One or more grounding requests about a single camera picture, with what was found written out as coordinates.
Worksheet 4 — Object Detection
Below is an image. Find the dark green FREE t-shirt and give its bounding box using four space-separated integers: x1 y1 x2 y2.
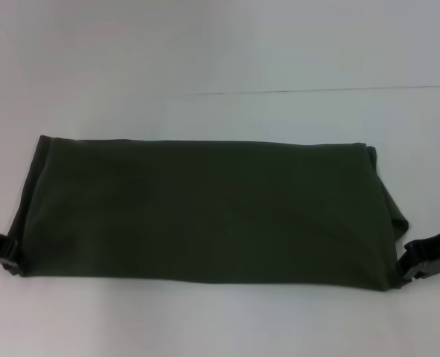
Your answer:
9 135 410 294

